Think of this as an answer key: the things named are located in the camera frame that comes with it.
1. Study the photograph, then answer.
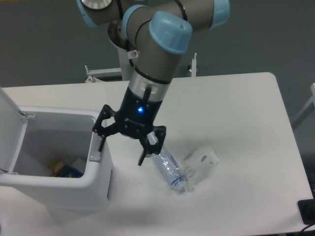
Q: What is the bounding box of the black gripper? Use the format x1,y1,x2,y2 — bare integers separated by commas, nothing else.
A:
92,86,167,167

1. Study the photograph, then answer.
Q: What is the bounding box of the white trash can lid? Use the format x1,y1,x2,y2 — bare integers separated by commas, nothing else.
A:
0,89,28,174

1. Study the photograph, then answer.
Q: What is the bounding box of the white plastic trash can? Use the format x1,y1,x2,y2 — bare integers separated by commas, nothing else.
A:
0,106,113,211

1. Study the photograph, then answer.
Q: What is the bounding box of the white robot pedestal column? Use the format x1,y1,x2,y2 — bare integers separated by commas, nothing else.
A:
108,20,140,81

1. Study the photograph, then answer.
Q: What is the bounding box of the clear plastic water bottle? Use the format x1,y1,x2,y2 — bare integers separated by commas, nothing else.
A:
151,145,187,193

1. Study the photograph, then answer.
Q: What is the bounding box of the white upright metal post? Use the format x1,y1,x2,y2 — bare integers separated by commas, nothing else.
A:
188,52,198,77

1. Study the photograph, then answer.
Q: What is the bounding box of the grey trash can push button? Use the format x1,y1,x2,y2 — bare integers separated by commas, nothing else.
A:
88,133,104,162

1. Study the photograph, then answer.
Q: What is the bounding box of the white frame at right edge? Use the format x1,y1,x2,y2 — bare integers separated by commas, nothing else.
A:
291,83,315,130

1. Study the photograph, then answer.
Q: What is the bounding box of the white metal frame bracket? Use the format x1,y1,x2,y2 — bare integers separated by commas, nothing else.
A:
85,65,123,83

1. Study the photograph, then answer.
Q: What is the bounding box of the colourful snack package in bin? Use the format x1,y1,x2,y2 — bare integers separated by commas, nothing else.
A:
48,160,83,178

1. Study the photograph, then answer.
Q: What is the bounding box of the black cable on pedestal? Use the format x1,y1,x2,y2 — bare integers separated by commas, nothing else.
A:
125,38,141,69

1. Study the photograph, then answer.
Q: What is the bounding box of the clear plastic packaging bag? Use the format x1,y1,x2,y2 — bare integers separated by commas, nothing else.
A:
182,145,219,192

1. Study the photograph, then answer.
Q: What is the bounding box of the black device at table edge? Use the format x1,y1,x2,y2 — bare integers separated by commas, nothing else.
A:
297,199,315,225

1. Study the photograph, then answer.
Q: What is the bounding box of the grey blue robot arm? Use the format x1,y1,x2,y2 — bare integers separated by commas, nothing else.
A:
77,0,230,162

